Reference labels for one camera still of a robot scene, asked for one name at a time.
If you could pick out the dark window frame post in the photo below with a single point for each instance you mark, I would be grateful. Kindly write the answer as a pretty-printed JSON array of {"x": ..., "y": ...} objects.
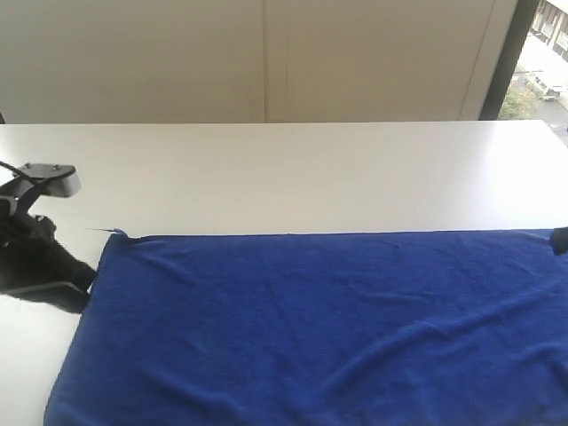
[{"x": 519, "y": 27}]

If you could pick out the blue towel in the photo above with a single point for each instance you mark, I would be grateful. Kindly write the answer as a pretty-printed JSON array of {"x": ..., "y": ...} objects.
[{"x": 434, "y": 328}]

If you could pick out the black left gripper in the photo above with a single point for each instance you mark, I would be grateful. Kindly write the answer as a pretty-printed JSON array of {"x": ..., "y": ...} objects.
[{"x": 32, "y": 262}]

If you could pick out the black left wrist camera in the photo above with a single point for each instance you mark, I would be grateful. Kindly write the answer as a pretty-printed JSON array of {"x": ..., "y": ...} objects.
[{"x": 57, "y": 180}]

